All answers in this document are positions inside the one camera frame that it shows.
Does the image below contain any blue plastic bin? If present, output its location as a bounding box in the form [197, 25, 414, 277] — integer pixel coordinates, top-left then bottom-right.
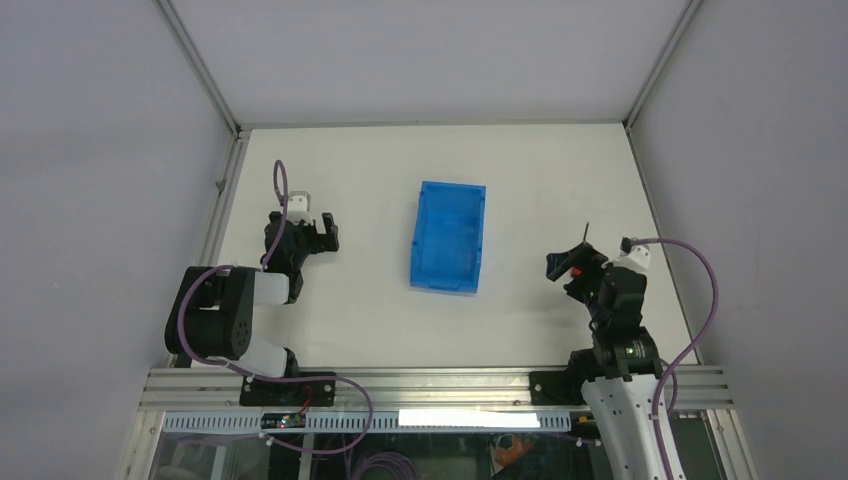
[409, 181, 486, 294]

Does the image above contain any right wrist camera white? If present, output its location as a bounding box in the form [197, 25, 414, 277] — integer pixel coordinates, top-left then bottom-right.
[615, 237, 651, 274]

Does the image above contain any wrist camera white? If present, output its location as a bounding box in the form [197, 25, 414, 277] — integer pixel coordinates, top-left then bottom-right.
[615, 237, 651, 274]
[286, 191, 313, 225]

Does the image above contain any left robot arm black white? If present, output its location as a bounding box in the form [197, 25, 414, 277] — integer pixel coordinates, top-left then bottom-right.
[164, 211, 339, 406]

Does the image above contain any purple cable coil below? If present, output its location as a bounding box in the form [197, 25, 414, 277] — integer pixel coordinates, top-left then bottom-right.
[347, 451, 422, 480]

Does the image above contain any orange object below table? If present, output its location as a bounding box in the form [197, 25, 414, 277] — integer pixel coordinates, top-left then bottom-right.
[489, 433, 535, 475]

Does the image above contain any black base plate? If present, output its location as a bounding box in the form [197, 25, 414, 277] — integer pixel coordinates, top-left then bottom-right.
[238, 372, 336, 409]
[528, 369, 585, 406]

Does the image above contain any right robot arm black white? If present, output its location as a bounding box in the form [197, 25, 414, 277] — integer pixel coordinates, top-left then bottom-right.
[531, 239, 685, 479]

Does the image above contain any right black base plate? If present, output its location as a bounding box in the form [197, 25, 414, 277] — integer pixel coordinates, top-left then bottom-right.
[528, 369, 585, 406]

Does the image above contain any white slotted cable duct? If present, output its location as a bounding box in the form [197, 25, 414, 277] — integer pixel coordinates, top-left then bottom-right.
[163, 409, 572, 435]

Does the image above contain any aluminium front rail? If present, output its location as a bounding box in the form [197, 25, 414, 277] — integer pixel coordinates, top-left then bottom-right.
[138, 365, 735, 412]

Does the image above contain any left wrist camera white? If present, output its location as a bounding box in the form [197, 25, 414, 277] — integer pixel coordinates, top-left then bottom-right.
[286, 191, 313, 225]

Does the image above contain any small electronics board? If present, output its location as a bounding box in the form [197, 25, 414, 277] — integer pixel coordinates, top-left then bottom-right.
[260, 413, 307, 430]

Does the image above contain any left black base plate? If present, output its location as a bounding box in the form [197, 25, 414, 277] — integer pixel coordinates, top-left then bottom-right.
[238, 372, 336, 409]

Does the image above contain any red black screwdriver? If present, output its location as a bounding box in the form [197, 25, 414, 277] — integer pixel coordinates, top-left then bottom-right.
[570, 222, 593, 277]

